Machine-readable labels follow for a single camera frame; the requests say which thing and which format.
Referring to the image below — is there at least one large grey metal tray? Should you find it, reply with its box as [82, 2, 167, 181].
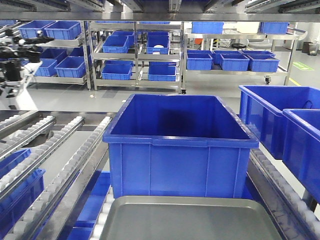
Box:
[100, 195, 282, 240]

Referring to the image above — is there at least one blue bin in front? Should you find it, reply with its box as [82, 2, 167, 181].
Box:
[102, 94, 259, 198]

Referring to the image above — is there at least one blue bin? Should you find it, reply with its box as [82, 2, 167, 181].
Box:
[0, 148, 46, 239]
[282, 109, 320, 202]
[239, 85, 320, 160]
[102, 94, 259, 198]

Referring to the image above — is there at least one steel cart with bins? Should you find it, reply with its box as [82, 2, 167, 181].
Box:
[181, 22, 308, 94]

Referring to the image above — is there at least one blue bin right rear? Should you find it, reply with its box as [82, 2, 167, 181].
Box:
[239, 85, 320, 160]

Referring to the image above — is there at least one blue bin right front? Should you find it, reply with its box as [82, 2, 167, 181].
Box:
[282, 109, 320, 202]

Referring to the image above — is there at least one white mobile robot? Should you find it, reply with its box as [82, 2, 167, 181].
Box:
[0, 28, 55, 110]

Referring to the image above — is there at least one blue bin lower left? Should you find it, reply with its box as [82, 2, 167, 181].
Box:
[0, 148, 46, 239]

